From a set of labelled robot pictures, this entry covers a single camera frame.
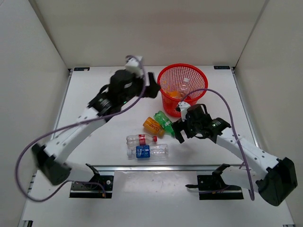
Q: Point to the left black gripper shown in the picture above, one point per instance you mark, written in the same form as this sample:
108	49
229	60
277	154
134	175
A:
151	90

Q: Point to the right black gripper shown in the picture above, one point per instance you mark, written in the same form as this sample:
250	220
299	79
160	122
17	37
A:
179	126

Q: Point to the green plastic bottle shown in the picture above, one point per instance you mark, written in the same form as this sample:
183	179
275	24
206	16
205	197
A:
164	122

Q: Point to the small orange plastic bottle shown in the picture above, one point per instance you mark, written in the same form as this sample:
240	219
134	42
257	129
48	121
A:
175	94

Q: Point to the orange labelled plastic bottle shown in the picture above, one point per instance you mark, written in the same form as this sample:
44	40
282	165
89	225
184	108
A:
153	127

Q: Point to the clear bottle blue label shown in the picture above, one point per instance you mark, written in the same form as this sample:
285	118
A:
149	152

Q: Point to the clear unlabelled plastic bottle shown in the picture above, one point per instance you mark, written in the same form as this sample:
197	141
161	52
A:
183	88

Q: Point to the clear bottle red label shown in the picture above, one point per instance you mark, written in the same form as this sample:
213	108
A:
140	140

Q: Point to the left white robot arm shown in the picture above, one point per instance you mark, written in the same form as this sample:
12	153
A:
51	158

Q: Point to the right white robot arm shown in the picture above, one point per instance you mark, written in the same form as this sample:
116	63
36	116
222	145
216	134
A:
273	178

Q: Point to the red mesh plastic bin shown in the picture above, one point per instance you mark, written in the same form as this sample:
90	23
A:
172	76

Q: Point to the right black table sticker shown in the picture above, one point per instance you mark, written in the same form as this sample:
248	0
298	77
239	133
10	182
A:
221	67

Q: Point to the black table sticker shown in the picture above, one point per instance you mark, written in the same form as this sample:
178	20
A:
221	67
81	69

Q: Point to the left black table sticker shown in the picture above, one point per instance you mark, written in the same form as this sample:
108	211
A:
81	69

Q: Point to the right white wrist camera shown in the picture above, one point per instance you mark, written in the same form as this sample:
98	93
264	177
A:
182	107

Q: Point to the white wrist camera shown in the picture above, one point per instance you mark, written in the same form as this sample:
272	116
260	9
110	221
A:
182	107
133	65

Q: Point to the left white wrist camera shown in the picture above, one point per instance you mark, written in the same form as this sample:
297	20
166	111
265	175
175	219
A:
133	65

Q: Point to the front aluminium table rail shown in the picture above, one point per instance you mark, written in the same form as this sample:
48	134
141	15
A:
157	168

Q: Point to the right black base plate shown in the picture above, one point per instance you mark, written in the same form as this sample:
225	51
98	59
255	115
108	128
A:
209	187

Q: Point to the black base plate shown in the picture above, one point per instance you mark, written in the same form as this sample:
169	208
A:
94	191
209	187

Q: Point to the left aluminium table rail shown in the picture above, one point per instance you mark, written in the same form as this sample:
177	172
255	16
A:
56	123

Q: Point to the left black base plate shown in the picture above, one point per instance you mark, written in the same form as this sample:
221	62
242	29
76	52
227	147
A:
94	191

